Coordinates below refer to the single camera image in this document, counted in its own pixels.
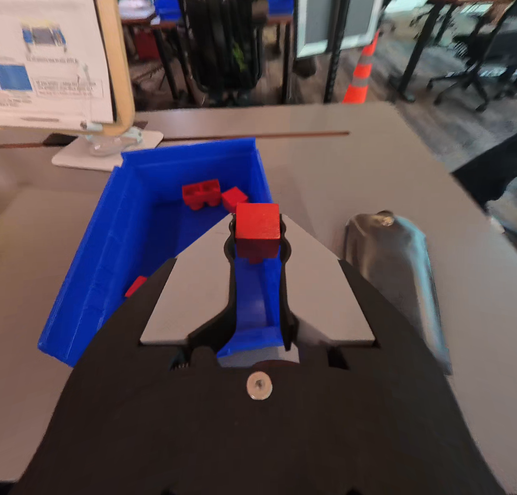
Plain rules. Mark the wooden table with black legs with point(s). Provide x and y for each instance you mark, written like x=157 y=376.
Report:
x=278 y=20

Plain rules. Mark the orange traffic cone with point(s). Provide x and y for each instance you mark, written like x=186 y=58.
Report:
x=361 y=75

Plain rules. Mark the printed instruction sheet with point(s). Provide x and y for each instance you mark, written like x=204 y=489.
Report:
x=52 y=58

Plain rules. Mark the black office chair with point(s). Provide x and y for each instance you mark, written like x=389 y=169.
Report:
x=484 y=54

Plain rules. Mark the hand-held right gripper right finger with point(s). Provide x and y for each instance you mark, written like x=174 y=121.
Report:
x=327 y=297

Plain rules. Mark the grey framed panel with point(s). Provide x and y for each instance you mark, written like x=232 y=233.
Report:
x=323 y=14

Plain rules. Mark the hanging black jackets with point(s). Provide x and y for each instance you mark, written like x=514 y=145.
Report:
x=218 y=34

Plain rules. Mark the dark table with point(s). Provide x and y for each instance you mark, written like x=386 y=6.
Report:
x=420 y=50

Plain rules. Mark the blue plastic bin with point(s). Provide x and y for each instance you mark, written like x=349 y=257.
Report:
x=101 y=260

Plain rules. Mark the red wooden cube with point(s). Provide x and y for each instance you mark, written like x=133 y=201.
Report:
x=234 y=198
x=256 y=224

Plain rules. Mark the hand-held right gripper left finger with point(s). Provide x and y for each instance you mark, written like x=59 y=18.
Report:
x=190 y=293

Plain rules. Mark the instruction sheet on stand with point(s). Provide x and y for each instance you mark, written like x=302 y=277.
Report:
x=119 y=58

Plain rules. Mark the white stand base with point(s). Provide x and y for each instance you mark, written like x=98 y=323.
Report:
x=80 y=159

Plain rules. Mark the small blue storage bin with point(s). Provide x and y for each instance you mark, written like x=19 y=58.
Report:
x=280 y=2
x=167 y=8

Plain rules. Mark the red one-stud plastic brick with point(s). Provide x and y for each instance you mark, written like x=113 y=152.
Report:
x=135 y=285

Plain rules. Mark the red two-stud plastic brick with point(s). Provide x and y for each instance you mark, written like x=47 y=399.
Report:
x=200 y=194

